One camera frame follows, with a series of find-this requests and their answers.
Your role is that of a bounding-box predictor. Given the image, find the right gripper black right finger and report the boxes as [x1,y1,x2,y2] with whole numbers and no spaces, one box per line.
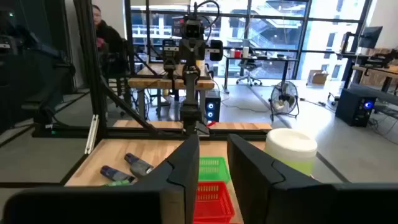
[227,134,335,224]

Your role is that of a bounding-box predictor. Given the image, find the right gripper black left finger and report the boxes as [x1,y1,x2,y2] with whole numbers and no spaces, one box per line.
[133,134,200,224]

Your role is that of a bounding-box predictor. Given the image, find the dark blue toiletry tube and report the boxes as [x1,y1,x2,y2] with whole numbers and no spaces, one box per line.
[124,152,155,178]
[99,165,136,183]

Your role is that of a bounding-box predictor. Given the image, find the green plastic basket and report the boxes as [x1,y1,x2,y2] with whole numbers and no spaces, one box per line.
[198,156,231,183]

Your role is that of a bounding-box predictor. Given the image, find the red plastic basket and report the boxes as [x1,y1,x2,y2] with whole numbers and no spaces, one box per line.
[193,181,236,224]

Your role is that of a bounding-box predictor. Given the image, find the white-lidded green wipes canister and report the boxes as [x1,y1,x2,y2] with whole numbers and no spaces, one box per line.
[264,128,318,177]

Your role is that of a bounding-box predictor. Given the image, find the wooden workbench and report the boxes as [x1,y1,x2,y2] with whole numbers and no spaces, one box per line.
[128,62,216,121]

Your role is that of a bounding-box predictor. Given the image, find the office chair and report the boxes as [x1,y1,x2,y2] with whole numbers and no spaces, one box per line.
[235,46,263,86]

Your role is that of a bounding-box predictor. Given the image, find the black computer tower blue lights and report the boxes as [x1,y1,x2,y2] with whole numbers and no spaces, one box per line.
[205,90,222,124]
[335,88,377,128]

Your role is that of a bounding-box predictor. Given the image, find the black desk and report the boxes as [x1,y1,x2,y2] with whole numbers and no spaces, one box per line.
[223,55,299,91]

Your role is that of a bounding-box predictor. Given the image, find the person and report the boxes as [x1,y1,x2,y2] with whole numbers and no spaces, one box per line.
[91,4,128,75]

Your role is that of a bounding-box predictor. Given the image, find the black floor fan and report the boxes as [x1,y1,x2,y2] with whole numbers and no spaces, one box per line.
[269,80,300,122]

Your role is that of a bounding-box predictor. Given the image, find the cardboard box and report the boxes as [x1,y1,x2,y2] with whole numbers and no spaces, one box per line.
[307,70,329,85]

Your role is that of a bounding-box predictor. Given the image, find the dark background equipment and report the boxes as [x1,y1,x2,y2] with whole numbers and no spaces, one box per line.
[0,27,77,128]

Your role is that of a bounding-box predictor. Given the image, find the wooden desk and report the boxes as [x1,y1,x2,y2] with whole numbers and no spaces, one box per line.
[352,63,398,94]

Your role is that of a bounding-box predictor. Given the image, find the black monitor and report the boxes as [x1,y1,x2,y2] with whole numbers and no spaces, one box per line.
[358,26,384,49]

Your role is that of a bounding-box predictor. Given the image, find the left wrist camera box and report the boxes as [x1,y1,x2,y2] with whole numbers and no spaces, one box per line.
[182,17,205,40]

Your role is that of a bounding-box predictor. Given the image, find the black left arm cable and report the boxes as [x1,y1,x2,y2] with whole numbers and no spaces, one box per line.
[193,0,221,43]

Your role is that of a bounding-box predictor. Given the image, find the white bracket strip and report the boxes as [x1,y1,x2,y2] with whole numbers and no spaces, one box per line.
[85,114,100,155]

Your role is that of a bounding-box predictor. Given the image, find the black aluminium table frame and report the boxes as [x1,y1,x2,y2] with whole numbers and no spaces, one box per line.
[30,0,271,141]

